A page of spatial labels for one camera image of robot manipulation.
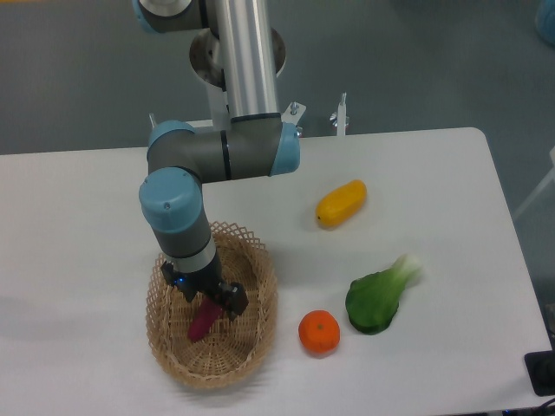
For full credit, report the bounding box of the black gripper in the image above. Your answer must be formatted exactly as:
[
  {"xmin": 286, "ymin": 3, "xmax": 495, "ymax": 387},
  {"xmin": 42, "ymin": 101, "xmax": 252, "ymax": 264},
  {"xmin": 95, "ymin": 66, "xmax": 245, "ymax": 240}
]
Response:
[{"xmin": 160, "ymin": 254, "xmax": 248, "ymax": 321}]

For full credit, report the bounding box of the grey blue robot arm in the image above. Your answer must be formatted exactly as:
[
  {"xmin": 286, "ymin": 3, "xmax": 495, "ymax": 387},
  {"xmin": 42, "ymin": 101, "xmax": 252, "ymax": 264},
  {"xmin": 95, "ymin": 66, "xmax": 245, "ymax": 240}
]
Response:
[{"xmin": 133, "ymin": 1, "xmax": 300, "ymax": 318}]

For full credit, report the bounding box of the oval wicker basket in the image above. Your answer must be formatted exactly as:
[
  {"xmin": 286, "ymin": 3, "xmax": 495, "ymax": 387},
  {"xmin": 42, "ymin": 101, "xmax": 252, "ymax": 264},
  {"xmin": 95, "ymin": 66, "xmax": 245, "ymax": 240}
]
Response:
[{"xmin": 146, "ymin": 222, "xmax": 278, "ymax": 389}]

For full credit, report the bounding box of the orange tangerine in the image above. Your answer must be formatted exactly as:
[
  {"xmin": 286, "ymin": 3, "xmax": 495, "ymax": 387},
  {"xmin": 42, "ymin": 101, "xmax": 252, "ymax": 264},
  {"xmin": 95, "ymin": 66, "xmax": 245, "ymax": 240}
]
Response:
[{"xmin": 298, "ymin": 310, "xmax": 341, "ymax": 355}]

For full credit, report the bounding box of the yellow mango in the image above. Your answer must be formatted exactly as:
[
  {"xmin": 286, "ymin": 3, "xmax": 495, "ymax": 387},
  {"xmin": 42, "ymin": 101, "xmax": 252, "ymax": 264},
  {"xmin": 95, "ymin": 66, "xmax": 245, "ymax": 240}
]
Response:
[{"xmin": 315, "ymin": 179, "xmax": 367, "ymax": 228}]

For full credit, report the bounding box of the green bok choy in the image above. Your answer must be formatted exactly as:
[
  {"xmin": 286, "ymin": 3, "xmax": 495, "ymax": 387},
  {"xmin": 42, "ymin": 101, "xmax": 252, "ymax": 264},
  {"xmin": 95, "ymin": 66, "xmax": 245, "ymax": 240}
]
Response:
[{"xmin": 344, "ymin": 254, "xmax": 422, "ymax": 335}]

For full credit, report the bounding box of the black device at table edge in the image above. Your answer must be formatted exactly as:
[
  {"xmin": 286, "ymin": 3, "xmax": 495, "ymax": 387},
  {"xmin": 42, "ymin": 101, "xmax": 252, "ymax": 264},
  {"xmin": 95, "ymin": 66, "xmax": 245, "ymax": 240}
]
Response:
[{"xmin": 524, "ymin": 350, "xmax": 554, "ymax": 397}]

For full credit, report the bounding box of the white table clamp bracket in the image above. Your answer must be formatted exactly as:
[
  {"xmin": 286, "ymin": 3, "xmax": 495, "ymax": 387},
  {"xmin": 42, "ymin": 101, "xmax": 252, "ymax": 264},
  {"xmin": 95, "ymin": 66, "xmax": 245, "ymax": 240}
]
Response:
[{"xmin": 329, "ymin": 92, "xmax": 349, "ymax": 136}]

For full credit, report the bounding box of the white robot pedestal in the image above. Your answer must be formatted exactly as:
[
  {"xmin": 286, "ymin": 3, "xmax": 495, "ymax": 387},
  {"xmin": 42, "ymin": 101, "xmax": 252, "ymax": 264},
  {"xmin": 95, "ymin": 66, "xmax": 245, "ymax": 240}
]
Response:
[{"xmin": 148, "ymin": 29, "xmax": 305, "ymax": 165}]

